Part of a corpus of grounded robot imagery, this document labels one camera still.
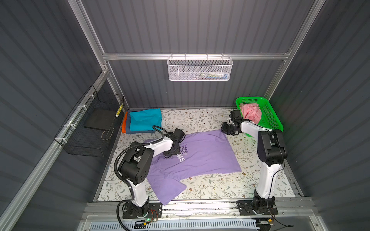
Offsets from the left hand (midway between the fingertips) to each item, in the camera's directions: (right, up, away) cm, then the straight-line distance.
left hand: (172, 151), depth 95 cm
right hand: (+36, +14, +7) cm, 39 cm away
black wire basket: (-40, +15, -25) cm, 49 cm away
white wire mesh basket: (+19, +67, +28) cm, 75 cm away
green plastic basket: (+72, +22, +13) cm, 77 cm away
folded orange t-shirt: (-38, +19, +12) cm, 44 cm away
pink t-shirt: (+59, +28, +13) cm, 67 cm away
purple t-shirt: (+21, -2, -2) cm, 21 cm away
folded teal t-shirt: (-22, +21, +10) cm, 32 cm away
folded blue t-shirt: (-32, +18, +6) cm, 37 cm away
